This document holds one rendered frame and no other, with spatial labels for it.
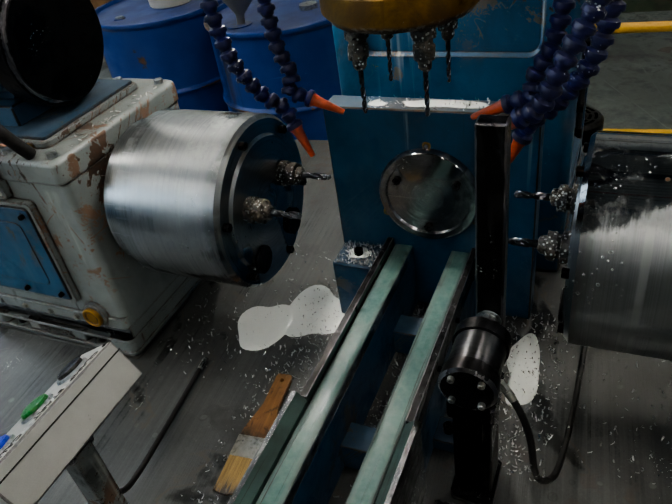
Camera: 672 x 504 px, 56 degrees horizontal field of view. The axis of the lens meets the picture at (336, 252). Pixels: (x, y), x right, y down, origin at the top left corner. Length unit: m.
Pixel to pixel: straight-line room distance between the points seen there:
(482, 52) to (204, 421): 0.66
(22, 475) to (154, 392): 0.42
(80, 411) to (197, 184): 0.32
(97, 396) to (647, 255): 0.55
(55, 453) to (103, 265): 0.40
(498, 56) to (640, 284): 0.41
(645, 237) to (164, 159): 0.58
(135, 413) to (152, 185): 0.35
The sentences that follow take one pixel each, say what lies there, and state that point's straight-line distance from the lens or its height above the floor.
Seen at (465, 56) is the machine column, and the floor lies 1.17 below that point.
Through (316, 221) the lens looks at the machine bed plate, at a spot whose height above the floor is 0.80.
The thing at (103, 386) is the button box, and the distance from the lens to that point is 0.68.
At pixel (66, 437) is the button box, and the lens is 0.66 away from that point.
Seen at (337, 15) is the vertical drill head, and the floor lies 1.31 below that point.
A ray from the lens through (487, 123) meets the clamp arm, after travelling 0.58.
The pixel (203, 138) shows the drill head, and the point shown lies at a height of 1.16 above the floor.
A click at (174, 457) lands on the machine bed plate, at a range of 0.94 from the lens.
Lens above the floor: 1.51
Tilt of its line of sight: 36 degrees down
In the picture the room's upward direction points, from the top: 10 degrees counter-clockwise
